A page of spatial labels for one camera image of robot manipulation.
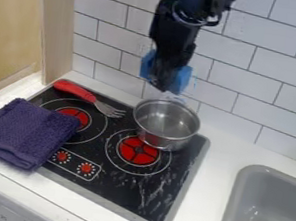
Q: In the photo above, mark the blue toy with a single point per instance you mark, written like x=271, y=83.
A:
x=183, y=80

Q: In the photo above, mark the purple cloth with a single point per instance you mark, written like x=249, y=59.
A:
x=22, y=133

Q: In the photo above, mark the toy sink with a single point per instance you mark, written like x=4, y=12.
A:
x=269, y=213

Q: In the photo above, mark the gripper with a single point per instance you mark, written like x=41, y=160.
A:
x=172, y=60

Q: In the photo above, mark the toy stove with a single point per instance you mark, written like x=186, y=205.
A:
x=124, y=187

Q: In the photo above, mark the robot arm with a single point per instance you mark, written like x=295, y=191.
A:
x=184, y=16

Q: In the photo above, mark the silver pot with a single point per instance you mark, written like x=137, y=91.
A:
x=167, y=124

